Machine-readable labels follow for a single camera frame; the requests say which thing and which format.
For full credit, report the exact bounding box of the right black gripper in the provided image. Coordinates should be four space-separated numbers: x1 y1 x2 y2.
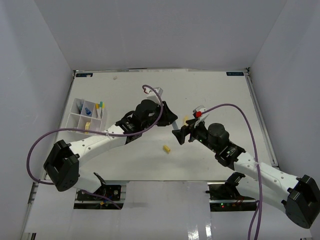
172 118 219 154

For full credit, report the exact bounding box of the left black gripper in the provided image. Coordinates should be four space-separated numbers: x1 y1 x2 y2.
142 101 178 131

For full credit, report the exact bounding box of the light blue eraser case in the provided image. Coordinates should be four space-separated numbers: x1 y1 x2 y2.
172 121 179 130

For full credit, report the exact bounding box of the yellow glue stick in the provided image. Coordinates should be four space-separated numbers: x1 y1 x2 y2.
183 115 189 126

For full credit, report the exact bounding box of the small yellow cylinder eraser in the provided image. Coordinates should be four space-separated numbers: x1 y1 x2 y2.
163 145 171 154

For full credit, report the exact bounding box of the white pen teal cap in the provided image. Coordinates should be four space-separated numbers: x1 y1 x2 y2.
99 101 104 119

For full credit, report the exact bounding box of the clear spray bottle blue cap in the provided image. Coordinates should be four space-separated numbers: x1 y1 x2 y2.
85 107 92 116

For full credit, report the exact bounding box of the dark blue pen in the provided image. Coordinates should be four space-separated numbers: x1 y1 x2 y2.
76 99 84 114

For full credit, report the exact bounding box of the yellow tape roll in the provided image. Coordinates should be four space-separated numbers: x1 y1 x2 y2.
84 122 91 134

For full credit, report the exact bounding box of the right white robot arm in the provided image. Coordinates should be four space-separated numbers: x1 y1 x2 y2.
172 119 320 229

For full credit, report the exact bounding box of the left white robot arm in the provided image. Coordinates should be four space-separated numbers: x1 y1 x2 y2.
43 99 178 200

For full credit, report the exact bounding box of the blue logo sticker right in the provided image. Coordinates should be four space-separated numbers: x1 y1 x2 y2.
226 71 244 77

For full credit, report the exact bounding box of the white compartment organizer box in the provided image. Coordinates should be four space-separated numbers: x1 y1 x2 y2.
65 98 107 132

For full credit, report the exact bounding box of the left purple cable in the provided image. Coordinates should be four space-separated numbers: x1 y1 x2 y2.
26 85 164 210

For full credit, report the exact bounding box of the purple cable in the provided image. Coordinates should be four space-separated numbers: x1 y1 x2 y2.
26 85 164 210
199 102 263 240

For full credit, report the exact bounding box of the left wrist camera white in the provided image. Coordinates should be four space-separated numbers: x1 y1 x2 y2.
142 86 163 99

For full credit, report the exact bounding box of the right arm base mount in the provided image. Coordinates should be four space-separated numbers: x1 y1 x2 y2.
205 172 258 212

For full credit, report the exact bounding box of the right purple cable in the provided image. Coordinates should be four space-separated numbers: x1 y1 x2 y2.
199 102 263 240

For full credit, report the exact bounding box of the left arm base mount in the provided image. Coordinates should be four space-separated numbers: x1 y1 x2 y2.
73 173 124 210

